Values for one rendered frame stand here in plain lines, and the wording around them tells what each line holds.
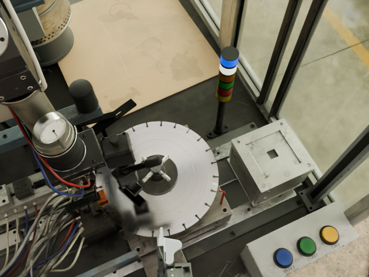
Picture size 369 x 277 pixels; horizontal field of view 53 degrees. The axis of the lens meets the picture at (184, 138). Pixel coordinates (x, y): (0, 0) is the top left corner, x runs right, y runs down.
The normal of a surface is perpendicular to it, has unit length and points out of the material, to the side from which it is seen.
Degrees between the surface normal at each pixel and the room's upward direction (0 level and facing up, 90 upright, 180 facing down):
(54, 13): 90
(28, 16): 90
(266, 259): 0
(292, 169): 0
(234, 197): 0
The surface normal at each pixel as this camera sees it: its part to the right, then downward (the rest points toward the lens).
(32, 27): 0.41, 0.81
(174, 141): -0.01, -0.45
